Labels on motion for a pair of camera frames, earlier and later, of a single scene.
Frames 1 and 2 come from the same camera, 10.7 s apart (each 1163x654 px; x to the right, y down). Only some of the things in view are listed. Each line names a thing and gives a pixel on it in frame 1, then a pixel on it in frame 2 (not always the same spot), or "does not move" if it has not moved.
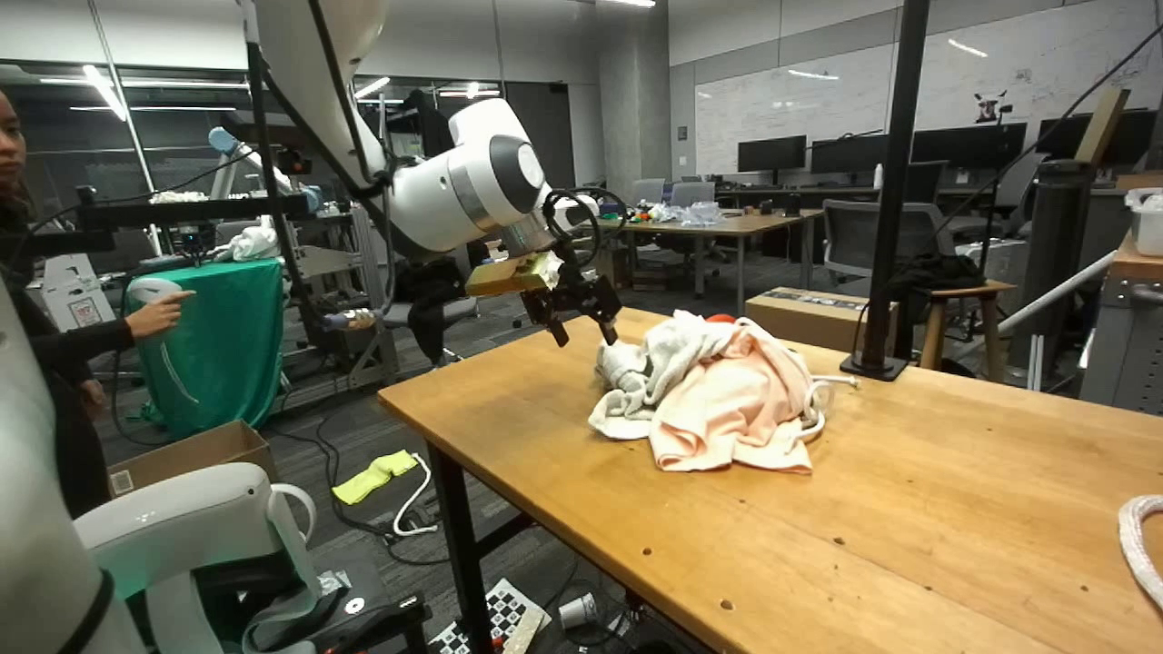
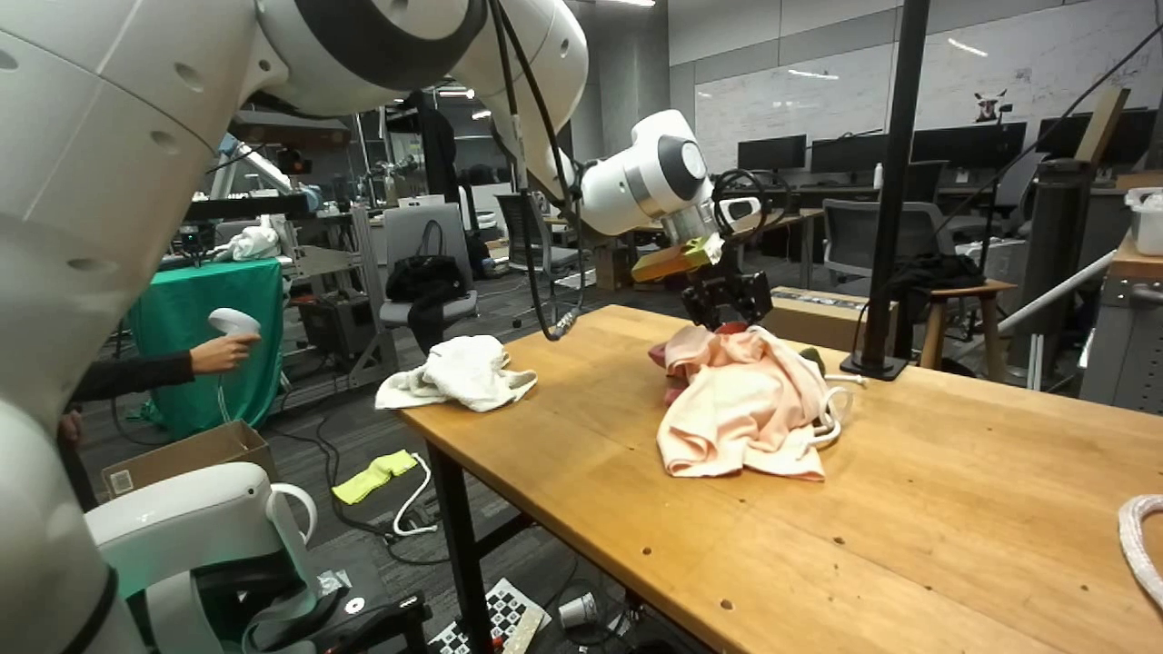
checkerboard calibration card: x=511 y=619 does not move
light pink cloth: x=744 y=405 does not move
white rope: x=1130 y=536 does not move
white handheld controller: x=153 y=290 -> x=235 y=323
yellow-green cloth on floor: x=377 y=474 does not move
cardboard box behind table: x=812 y=319 does not move
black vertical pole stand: x=883 y=326 does not move
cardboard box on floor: x=235 y=446 does not move
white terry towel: x=636 y=376 -> x=456 y=369
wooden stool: x=983 y=292 does not move
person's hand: x=146 y=323 -> x=221 y=354
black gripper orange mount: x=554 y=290 -> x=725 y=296
